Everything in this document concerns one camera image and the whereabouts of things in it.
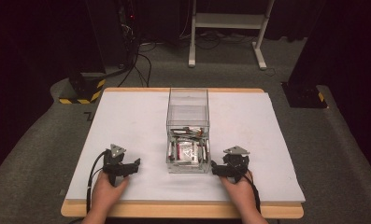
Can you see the pile of small packets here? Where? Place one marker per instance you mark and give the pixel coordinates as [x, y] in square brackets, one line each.
[186, 151]

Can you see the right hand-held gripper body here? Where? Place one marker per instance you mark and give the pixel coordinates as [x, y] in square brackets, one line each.
[236, 163]

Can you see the black stand base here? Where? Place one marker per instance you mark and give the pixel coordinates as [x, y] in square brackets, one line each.
[303, 95]

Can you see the white metal stand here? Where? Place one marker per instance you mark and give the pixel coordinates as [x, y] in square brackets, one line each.
[228, 21]

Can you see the yellow-black striped stand base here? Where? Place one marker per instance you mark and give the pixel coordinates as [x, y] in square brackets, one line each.
[88, 88]

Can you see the wooden table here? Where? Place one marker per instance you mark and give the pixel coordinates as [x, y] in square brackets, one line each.
[180, 211]

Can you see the person's right hand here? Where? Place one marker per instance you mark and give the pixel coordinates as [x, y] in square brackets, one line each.
[240, 193]

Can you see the dark equipment rack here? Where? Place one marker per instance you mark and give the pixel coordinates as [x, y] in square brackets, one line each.
[127, 28]

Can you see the clear plastic box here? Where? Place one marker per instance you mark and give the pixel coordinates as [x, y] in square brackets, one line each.
[188, 102]

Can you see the white foam board mat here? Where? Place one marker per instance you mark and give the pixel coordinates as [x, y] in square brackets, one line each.
[136, 124]

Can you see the person's left hand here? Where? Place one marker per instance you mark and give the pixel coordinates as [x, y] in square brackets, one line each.
[105, 193]

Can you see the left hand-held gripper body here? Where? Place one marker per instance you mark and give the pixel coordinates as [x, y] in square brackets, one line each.
[113, 165]

